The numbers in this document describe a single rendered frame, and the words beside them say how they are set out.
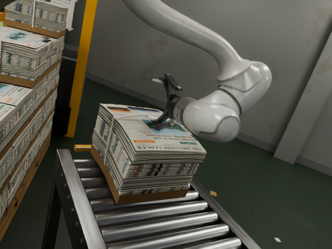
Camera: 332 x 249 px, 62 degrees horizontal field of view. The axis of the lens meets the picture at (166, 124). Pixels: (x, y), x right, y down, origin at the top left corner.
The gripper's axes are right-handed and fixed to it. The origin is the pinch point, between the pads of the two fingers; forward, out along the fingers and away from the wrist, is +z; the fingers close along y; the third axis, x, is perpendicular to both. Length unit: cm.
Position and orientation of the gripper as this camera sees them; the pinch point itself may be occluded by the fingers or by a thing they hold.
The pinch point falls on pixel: (153, 98)
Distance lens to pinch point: 103.5
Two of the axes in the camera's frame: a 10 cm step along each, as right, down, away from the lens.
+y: -1.9, 9.6, 1.9
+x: 8.4, 0.6, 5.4
